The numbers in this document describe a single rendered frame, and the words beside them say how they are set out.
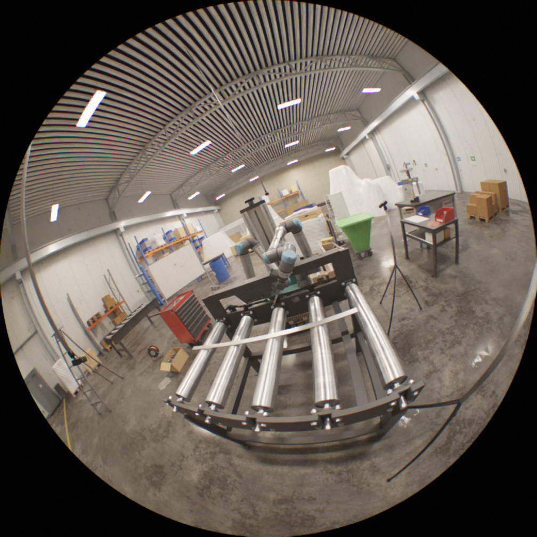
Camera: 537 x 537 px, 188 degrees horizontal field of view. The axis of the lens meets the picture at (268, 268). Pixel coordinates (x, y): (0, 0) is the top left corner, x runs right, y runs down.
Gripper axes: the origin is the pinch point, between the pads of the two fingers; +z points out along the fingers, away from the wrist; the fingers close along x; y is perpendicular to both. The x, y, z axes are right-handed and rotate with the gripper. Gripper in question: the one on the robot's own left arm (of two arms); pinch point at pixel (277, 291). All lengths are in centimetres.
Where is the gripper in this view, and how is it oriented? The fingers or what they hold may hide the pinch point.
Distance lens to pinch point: 120.9
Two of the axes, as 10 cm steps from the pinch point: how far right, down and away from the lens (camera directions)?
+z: -1.9, 7.6, 6.2
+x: 2.0, -5.9, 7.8
